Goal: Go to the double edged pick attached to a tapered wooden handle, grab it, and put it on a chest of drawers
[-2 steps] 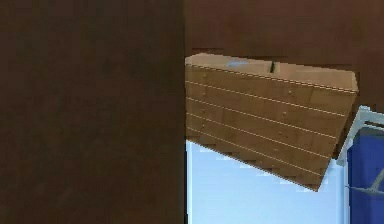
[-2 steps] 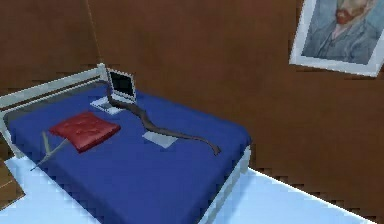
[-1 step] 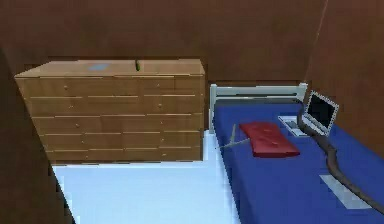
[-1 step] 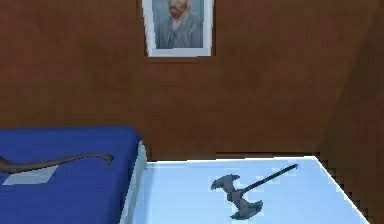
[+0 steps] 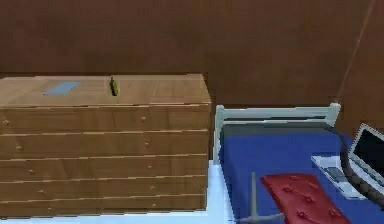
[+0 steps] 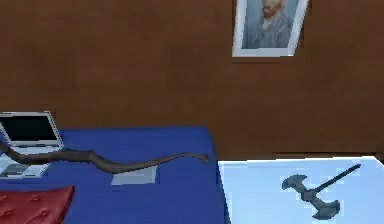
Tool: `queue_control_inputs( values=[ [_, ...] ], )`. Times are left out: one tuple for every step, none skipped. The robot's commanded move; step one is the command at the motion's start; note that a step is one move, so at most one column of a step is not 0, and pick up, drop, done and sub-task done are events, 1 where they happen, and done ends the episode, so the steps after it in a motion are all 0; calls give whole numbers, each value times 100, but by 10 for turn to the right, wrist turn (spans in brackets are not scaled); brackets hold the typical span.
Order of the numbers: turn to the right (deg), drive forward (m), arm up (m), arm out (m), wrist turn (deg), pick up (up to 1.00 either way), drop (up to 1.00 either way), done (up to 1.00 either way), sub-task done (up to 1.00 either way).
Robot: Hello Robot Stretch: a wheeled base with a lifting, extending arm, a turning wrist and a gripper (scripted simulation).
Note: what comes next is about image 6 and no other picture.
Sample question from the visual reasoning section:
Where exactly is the grey double edged pick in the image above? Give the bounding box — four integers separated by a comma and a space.
281, 163, 362, 221

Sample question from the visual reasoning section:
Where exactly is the pale grey flat book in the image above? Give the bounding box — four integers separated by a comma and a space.
110, 165, 158, 186

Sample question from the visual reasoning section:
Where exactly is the blue bed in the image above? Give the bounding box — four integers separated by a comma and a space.
0, 125, 231, 224

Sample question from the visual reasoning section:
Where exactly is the dark crooked wooden stick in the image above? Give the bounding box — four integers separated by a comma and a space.
0, 139, 210, 175

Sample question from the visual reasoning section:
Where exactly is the framed portrait picture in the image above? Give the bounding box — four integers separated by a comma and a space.
231, 0, 310, 58

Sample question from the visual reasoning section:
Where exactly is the pale blue table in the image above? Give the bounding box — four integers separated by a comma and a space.
218, 156, 384, 224

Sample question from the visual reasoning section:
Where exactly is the white laptop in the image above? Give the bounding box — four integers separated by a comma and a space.
0, 111, 65, 180

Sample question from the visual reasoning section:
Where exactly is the red tufted cushion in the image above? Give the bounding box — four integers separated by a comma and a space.
0, 185, 76, 224

